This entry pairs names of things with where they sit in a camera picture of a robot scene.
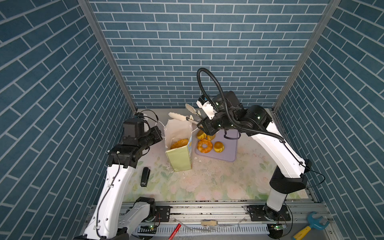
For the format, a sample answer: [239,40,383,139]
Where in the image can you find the red marker pen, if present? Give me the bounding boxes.
[168,224,182,240]

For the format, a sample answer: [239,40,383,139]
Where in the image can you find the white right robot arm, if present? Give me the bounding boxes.
[197,91,312,215]

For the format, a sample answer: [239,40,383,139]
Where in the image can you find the dark round fake bun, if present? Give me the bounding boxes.
[197,130,207,140]

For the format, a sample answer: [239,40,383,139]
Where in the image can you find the white green paper bag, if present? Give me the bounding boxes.
[156,119,194,172]

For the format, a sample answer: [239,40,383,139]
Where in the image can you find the metal kitchen tongs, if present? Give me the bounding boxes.
[168,104,203,125]

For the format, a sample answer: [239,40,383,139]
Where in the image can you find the oval fake bread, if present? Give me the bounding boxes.
[207,135,216,141]

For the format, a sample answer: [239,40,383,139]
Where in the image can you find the ring donut fake bread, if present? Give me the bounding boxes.
[197,139,213,154]

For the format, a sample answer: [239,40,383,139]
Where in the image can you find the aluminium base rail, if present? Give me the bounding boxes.
[120,201,333,240]

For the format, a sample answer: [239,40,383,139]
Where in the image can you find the black corrugated cable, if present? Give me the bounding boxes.
[196,67,286,143]

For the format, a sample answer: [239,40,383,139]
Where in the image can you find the black stapler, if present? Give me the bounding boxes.
[140,167,151,187]

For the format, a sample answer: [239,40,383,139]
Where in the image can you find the braided fake bread loaf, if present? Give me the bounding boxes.
[171,139,189,150]

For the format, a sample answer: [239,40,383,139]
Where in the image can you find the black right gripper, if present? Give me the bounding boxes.
[195,113,237,135]

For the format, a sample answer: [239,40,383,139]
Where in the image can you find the small round fake bun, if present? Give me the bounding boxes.
[213,142,225,153]

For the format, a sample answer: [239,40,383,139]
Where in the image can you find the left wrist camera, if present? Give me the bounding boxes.
[122,113,150,146]

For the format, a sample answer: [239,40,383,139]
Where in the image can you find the purple plastic tray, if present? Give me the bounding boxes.
[195,130,240,162]

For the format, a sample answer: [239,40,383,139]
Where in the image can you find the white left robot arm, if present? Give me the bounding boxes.
[76,126,163,240]

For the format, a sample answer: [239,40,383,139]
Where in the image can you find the blue yellow toy wrench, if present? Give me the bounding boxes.
[292,212,330,240]

